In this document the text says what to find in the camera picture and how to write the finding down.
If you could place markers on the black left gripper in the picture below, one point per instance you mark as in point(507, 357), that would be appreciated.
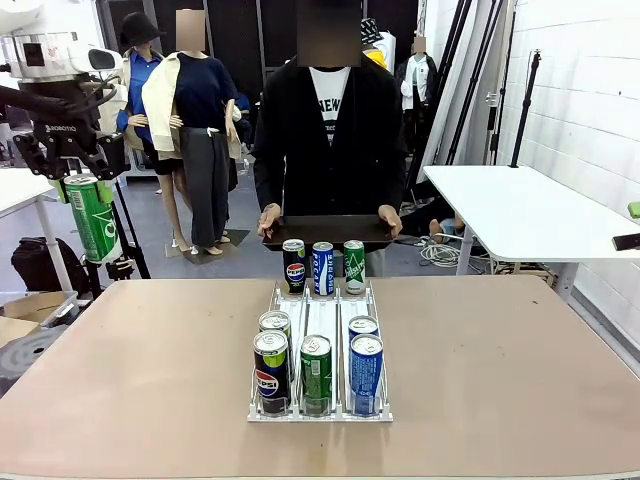
point(65, 115)

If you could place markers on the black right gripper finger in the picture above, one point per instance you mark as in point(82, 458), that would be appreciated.
point(627, 242)
point(635, 210)

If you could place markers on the green Chilsung cider can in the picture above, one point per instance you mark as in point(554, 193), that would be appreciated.
point(354, 270)
point(316, 380)
point(95, 225)

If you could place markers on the dark brown serving tray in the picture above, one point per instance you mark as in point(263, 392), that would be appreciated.
point(330, 230)

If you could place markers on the Pepsi can lime green band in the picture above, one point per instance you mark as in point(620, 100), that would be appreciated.
point(275, 322)
point(272, 380)

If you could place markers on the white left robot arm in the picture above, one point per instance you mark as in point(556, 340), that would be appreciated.
point(15, 55)

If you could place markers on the person's right forearm black sleeve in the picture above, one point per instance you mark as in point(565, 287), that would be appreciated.
point(267, 185)

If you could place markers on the person's left forearm black sleeve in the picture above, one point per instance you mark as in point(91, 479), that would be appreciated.
point(392, 185)

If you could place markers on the person in black cardigan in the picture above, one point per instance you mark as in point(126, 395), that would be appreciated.
point(330, 165)

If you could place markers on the person's right hand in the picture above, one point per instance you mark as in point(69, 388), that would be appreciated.
point(269, 220)

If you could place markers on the person's left hand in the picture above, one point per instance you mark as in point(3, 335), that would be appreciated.
point(392, 220)

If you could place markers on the white table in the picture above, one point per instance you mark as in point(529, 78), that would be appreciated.
point(20, 190)
point(525, 215)

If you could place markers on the mannequin blue shirt beige coat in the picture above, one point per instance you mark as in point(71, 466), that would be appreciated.
point(145, 85)

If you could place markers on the black backpack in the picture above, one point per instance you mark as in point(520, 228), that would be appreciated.
point(45, 265)

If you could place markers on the mannequin cream jacket navy top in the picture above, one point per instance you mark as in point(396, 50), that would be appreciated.
point(205, 95)

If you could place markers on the black light stand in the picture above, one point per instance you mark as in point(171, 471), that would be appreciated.
point(526, 107)

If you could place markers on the cardboard box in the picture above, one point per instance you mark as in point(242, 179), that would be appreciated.
point(35, 305)

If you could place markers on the black leaning stand pole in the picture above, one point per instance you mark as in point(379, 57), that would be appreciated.
point(450, 50)
point(475, 82)

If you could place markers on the black Pepsi can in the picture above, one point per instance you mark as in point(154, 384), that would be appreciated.
point(294, 270)

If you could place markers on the mannequin white jacket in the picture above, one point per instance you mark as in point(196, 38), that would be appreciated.
point(417, 80)

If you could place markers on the blue Pocari Sweat can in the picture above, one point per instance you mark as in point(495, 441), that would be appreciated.
point(363, 326)
point(366, 380)
point(323, 270)

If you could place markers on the clear acrylic can dispenser rack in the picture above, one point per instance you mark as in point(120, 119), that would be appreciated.
point(324, 305)

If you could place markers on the mannequin yellow hoodie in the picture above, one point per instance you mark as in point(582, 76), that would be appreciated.
point(380, 60)

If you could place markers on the black white patterned bucket hat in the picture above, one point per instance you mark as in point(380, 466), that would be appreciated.
point(372, 32)

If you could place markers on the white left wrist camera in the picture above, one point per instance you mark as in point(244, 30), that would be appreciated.
point(100, 59)

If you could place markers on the dark mannequin base plate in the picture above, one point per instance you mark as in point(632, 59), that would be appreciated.
point(235, 236)

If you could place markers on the black round base plate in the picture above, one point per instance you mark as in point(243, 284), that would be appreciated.
point(25, 360)

